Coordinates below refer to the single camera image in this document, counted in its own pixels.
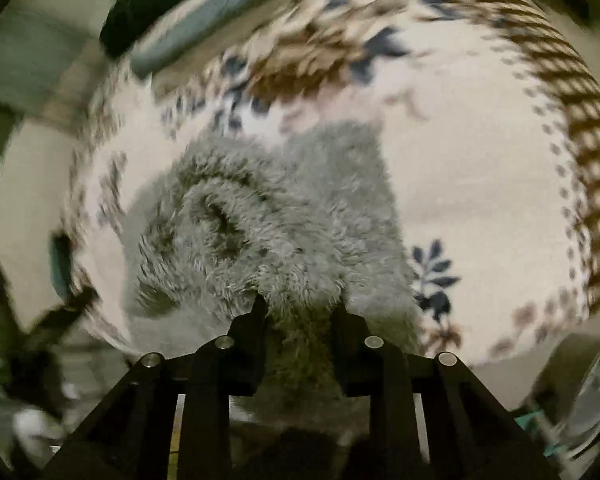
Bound grey fluffy fleece pants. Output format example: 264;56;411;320
121;122;418;432

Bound floral cream bed blanket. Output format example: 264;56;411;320
65;0;600;365

